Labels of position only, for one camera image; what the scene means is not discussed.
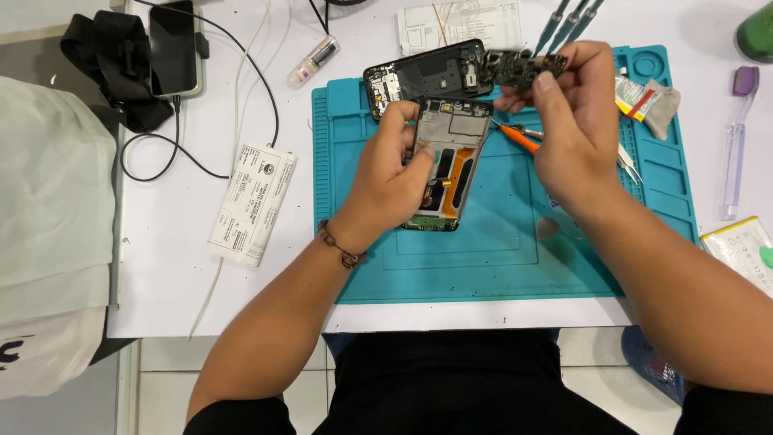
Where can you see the black phone back cover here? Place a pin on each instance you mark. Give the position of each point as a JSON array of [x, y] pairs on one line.
[[432, 72]]

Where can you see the printed paper sheet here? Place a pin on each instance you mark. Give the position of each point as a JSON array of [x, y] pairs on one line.
[[477, 21]]

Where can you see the dark phone circuit board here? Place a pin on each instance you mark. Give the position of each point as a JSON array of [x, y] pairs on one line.
[[519, 66]]

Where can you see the person's left hand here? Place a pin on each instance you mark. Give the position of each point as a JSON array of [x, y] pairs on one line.
[[377, 187]]

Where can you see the person's right hand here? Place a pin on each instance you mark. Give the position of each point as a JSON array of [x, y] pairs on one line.
[[577, 139]]

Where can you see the blue plastic basket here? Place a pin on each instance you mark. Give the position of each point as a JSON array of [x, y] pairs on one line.
[[652, 362]]

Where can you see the white phone battery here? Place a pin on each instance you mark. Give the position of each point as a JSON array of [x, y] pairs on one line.
[[740, 251]]

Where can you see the person's black clothing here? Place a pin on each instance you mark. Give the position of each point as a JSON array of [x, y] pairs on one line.
[[453, 386]]

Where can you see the yellow white glue tube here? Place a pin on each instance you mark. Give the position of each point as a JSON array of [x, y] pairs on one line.
[[631, 98]]

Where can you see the grey cloth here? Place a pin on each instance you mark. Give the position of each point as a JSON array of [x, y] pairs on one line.
[[664, 109]]

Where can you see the black smartphone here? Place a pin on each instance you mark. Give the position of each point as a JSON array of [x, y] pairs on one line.
[[174, 48]]

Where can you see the teal silicone repair mat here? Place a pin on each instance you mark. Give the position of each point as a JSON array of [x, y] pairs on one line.
[[483, 260]]

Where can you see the white plastic bag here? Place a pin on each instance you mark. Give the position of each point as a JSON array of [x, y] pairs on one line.
[[51, 229]]

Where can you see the green bottle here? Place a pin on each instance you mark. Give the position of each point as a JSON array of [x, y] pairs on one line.
[[756, 33]]

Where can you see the small clear liquid bottle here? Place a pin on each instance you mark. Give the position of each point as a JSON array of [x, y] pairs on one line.
[[314, 60]]

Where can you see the small silver screwdriver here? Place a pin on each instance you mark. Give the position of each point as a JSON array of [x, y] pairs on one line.
[[531, 131]]

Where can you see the silver tweezers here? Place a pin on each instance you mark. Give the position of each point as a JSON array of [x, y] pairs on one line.
[[628, 162]]

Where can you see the phone screen frame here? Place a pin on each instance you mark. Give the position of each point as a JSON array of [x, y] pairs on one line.
[[462, 139]]

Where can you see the purple clear toothbrush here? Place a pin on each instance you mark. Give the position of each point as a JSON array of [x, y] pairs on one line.
[[735, 145]]

